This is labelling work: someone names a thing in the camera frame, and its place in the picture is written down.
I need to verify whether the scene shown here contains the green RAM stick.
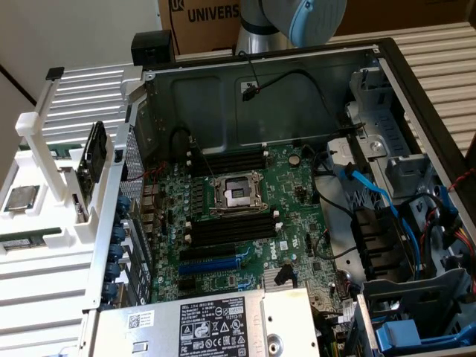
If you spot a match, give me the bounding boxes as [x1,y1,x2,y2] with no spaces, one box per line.
[0,237,49,252]
[48,147,83,160]

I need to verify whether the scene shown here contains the RAM slot with white latches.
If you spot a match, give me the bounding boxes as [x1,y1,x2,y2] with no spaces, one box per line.
[187,150,269,170]
[185,142,267,159]
[184,210,280,234]
[184,222,283,246]

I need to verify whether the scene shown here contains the metal CPU socket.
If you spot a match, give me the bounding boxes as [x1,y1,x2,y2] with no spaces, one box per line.
[207,169,267,217]

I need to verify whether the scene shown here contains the thin metal locking lever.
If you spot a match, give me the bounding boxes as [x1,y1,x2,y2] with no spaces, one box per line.
[190,137,218,179]

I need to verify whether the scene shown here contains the green Dell motherboard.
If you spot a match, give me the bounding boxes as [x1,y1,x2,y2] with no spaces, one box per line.
[143,143,360,312]

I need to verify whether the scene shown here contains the long black expansion slot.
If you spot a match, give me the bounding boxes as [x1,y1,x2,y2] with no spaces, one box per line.
[179,242,238,262]

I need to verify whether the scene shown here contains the open grey PC case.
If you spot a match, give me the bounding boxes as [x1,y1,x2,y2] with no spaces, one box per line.
[83,36,476,357]

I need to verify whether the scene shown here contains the blue expansion slot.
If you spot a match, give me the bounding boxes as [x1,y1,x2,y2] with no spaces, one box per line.
[177,257,241,277]

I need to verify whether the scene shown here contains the silver finned heatsink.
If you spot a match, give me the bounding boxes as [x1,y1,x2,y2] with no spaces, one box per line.
[261,265,299,290]

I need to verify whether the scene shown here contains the graphics card with black fan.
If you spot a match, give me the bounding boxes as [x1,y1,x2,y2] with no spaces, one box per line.
[73,120,109,221]

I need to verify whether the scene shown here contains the grey disk bay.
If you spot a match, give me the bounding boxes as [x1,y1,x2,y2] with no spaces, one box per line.
[347,66,438,198]

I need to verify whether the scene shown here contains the black fan shroud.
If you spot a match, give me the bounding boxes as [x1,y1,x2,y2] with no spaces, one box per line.
[350,207,412,282]

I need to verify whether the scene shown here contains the black plastic box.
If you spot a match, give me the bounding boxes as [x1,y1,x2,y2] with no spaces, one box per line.
[131,30,177,68]

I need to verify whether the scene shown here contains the printed cardboard box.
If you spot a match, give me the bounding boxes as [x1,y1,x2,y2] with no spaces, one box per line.
[158,0,243,57]

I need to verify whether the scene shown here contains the silver power supply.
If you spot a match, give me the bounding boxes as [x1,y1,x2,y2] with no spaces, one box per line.
[87,288,321,357]

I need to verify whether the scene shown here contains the white parts rack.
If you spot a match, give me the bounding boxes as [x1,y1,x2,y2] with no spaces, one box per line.
[0,66,129,263]

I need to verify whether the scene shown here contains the silver CPU chip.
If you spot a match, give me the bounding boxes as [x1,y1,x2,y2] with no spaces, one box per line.
[2,184,41,213]

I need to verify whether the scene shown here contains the blue disk caddy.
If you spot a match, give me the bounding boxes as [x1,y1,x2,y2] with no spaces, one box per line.
[373,318,476,356]

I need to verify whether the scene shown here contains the plain cardboard box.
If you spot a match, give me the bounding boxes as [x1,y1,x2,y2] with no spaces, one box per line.
[335,0,476,37]

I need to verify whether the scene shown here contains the twisted red black wire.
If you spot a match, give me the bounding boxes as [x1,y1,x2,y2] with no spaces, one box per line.
[142,161,167,187]
[447,166,476,193]

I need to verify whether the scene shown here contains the black wire with plug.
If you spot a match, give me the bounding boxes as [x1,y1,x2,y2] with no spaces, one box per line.
[237,50,350,130]

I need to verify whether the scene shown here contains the black disk wire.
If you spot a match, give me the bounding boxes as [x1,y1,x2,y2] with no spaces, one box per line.
[274,261,294,288]

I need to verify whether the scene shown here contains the blue disk wire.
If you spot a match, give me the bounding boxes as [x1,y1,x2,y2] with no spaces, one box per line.
[336,162,428,277]
[436,184,461,232]

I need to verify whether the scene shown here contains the red yellow power wires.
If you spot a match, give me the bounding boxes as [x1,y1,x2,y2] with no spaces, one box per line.
[443,225,476,262]

